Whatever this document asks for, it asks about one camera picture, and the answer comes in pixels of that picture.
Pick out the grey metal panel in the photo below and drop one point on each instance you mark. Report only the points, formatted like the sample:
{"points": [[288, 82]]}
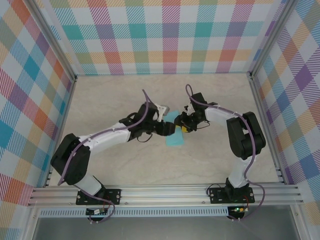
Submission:
{"points": [[162, 228]]}

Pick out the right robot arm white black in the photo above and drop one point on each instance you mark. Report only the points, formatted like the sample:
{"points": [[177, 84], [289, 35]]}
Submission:
{"points": [[246, 140]]}

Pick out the aluminium frame post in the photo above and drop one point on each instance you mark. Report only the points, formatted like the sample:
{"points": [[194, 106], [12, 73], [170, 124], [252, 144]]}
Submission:
{"points": [[53, 40], [271, 37]]}

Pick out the light blue paper sheet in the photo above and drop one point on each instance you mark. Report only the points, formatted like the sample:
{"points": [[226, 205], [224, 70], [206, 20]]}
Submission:
{"points": [[175, 141]]}

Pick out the aluminium frame rail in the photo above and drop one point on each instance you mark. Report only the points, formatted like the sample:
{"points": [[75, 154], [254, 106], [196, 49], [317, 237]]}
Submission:
{"points": [[162, 195]]}

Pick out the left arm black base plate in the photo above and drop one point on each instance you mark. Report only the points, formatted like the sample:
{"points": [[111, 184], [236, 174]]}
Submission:
{"points": [[113, 196]]}

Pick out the aluminium side rail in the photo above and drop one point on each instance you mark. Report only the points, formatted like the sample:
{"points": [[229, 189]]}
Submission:
{"points": [[65, 117], [274, 150]]}

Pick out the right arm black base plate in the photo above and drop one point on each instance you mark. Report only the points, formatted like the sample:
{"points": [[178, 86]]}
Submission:
{"points": [[217, 196]]}

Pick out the small circuit board green light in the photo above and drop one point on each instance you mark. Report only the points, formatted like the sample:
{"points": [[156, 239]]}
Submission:
{"points": [[238, 209]]}

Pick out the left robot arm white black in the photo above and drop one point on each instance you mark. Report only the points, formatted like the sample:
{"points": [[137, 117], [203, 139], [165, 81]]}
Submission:
{"points": [[105, 137]]}

